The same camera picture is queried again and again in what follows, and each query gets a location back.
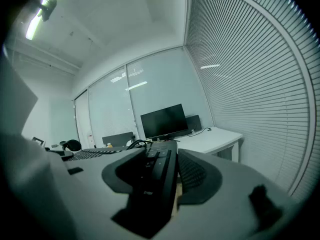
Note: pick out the white table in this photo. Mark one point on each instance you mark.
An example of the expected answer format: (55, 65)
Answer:
(212, 139)

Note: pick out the black computer monitor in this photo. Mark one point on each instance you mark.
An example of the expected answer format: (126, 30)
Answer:
(163, 121)

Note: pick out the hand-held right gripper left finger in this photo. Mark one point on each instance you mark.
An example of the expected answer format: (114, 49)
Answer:
(87, 196)

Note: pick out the black office chair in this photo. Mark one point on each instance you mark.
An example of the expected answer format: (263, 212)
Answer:
(72, 145)

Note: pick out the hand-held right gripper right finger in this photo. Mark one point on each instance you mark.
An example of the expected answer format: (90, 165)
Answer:
(232, 209)

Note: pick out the ceiling tube light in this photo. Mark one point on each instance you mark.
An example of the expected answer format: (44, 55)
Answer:
(32, 29)

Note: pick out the black ceiling fixture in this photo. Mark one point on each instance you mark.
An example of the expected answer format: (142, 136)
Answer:
(47, 9)

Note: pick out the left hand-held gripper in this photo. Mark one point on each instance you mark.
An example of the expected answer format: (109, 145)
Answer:
(39, 141)

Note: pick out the black keyboard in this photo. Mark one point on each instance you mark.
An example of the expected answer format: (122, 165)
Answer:
(152, 184)

